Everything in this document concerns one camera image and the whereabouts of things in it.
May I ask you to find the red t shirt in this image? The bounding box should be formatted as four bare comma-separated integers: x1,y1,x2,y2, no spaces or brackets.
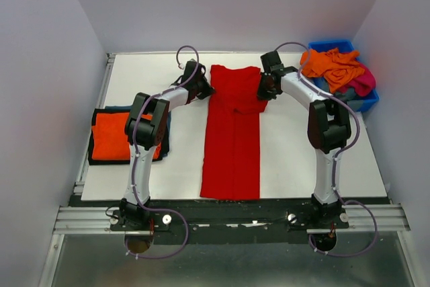
200,65,267,201

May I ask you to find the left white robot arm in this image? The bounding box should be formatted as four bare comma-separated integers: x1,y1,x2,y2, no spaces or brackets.
118,60,214,230

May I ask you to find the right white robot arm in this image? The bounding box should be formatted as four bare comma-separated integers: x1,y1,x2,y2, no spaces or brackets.
257,50,351,228

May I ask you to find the folded black t shirt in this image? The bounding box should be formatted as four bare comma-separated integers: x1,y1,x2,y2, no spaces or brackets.
87,108,171,166

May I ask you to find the crumpled orange t shirt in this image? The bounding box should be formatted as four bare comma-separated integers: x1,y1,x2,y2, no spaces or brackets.
300,48,365,93

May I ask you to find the grey t shirt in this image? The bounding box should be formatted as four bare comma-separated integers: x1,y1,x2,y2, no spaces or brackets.
314,78,361,112

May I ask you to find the blue plastic bin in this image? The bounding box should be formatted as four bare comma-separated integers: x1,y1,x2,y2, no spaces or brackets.
308,40,379,112

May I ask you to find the folded teal t shirt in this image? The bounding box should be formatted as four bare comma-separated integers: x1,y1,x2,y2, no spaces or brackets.
105,106,171,128

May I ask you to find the magenta t shirt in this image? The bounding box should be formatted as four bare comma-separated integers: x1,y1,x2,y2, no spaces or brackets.
346,61,376,97

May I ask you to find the folded orange t shirt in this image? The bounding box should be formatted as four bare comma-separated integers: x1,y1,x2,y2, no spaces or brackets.
91,112,162,161

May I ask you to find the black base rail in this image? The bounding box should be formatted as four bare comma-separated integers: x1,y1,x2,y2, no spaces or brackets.
69,198,350,246

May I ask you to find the aluminium frame rail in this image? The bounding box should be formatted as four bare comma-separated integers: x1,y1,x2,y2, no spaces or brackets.
53,204,411,235

